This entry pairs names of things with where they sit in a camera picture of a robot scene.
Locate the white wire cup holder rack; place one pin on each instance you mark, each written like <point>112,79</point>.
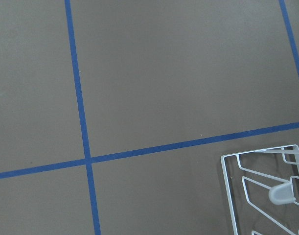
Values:
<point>262,188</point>

